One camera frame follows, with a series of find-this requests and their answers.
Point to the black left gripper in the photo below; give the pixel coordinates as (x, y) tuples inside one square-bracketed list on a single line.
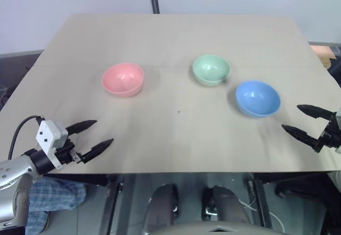
[(65, 153)]

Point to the dark grey rounded shell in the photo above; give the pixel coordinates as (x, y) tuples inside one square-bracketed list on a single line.
[(229, 205), (161, 208)]

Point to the blue plastic bowl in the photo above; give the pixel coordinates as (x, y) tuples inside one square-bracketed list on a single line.
[(257, 99)]

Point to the blue checkered cloth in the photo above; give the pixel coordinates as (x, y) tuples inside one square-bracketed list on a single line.
[(56, 195)]

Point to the green plastic bowl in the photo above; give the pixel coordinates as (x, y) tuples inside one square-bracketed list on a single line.
[(210, 68)]

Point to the grey robot torso cover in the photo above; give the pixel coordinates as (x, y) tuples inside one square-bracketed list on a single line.
[(218, 229)]

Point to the brown cardboard box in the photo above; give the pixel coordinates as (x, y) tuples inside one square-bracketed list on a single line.
[(322, 53)]

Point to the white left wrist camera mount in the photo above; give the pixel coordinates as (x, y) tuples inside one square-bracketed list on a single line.
[(49, 133)]

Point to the pink plastic bowl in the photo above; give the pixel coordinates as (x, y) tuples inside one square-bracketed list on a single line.
[(125, 79)]

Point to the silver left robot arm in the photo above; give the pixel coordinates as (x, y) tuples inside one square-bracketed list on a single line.
[(16, 171)]

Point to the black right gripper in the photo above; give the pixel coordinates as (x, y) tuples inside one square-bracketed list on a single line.
[(329, 136)]

